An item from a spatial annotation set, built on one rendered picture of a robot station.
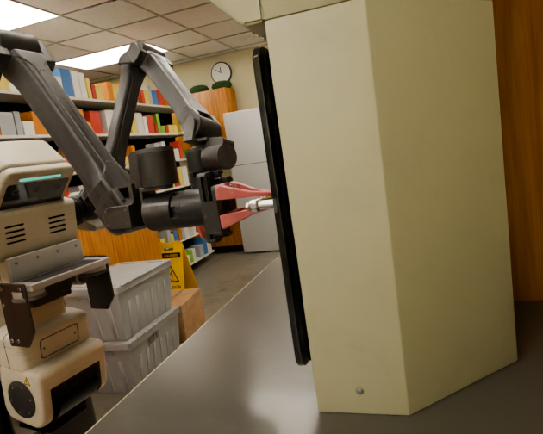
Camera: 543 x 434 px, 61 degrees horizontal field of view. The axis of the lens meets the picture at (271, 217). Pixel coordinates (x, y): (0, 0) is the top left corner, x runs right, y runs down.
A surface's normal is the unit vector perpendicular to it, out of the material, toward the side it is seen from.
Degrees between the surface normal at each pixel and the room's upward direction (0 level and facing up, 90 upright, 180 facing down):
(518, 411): 0
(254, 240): 90
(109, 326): 95
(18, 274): 90
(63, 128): 87
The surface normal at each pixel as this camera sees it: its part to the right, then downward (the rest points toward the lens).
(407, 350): 0.46, 0.06
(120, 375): -0.26, 0.27
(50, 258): 0.89, -0.06
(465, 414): -0.15, -0.98
